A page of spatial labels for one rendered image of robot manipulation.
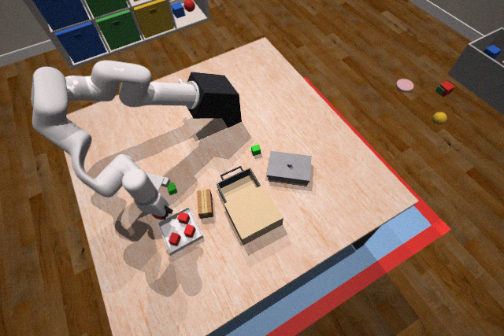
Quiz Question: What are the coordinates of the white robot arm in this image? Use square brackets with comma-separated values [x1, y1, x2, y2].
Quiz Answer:
[31, 61, 199, 206]

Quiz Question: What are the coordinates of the brown cardboard box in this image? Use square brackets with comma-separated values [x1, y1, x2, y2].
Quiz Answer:
[197, 189, 213, 219]

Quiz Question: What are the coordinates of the green block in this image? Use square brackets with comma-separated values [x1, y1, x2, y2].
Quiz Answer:
[167, 182, 177, 195]
[251, 145, 261, 156]

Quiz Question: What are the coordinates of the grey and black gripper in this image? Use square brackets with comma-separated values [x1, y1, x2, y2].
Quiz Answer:
[134, 192, 173, 220]

